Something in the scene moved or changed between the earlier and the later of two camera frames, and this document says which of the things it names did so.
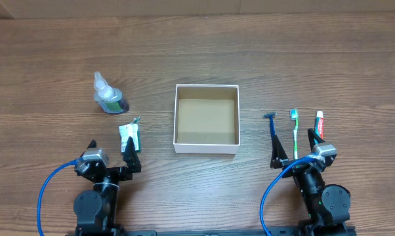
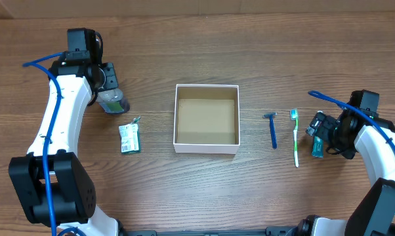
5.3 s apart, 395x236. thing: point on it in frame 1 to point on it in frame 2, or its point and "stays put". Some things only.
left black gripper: x=112 y=172 to x=109 y=78
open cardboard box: x=207 y=118 stays put
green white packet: x=130 y=130 stays put
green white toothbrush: x=294 y=116 stays put
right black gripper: x=296 y=167 to x=317 y=124
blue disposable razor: x=272 y=128 stays put
